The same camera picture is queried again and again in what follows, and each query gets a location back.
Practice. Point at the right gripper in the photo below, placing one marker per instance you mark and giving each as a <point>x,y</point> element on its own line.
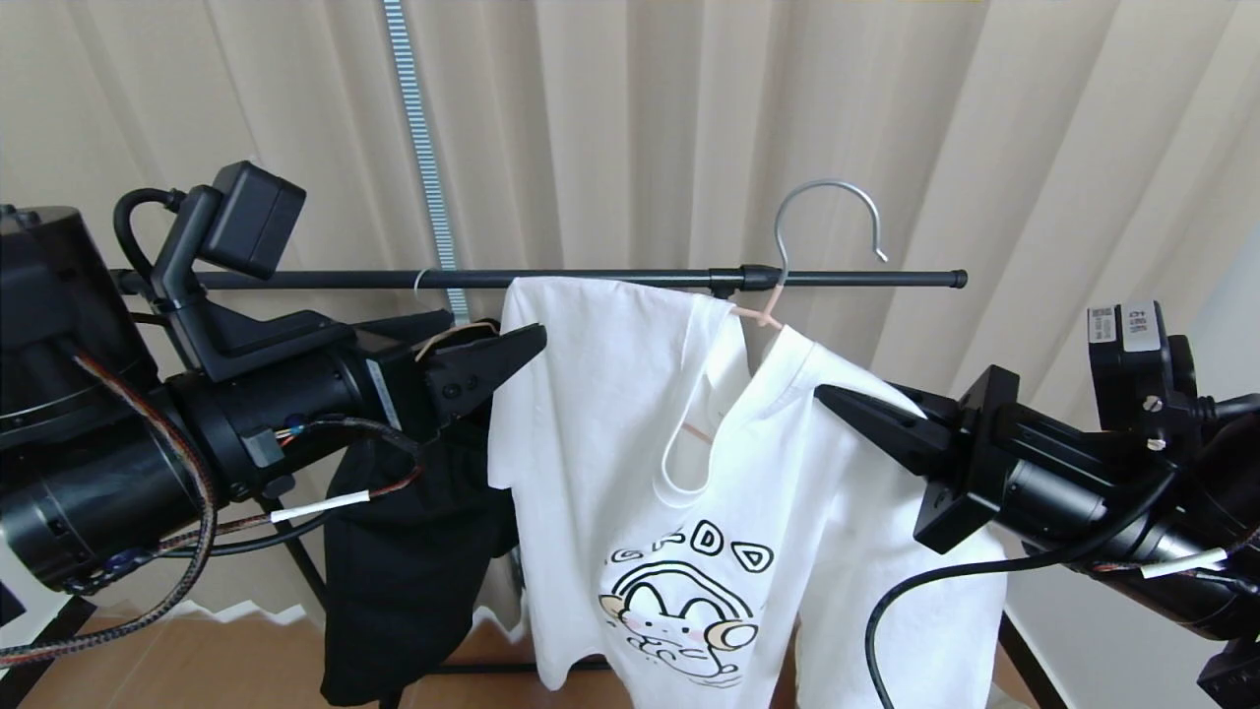
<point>1063,483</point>

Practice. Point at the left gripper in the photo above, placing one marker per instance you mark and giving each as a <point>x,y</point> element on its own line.
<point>266,414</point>

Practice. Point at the pink clothes hanger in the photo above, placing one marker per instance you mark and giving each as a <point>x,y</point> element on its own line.
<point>778,236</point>
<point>453,335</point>

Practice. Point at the black shorts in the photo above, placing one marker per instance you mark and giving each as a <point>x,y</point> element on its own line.
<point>404,581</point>

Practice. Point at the white printed T-shirt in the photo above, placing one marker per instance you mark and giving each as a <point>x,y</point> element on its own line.
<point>591,443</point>

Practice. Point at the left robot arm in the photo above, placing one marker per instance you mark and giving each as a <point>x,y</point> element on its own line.
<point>59,295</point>

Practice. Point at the black clothes rack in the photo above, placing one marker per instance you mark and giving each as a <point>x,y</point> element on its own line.
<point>856,279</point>

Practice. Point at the beige curtain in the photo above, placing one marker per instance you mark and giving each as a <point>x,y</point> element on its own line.
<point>640,128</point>

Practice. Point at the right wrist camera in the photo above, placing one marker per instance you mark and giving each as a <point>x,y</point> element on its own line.
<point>1132,384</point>

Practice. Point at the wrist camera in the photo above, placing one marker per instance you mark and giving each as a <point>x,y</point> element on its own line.
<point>251,222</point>
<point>1132,384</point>

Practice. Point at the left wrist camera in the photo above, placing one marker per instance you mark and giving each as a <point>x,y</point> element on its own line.
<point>251,222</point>

